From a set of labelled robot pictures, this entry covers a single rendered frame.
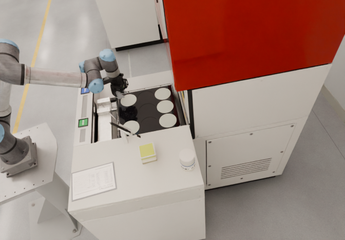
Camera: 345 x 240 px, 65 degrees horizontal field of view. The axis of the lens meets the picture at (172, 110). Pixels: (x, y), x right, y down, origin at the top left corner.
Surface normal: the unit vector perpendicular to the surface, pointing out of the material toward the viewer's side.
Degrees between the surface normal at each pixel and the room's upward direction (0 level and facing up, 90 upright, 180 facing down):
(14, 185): 0
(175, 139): 0
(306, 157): 0
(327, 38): 90
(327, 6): 90
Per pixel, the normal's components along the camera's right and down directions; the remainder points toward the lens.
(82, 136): -0.10, -0.64
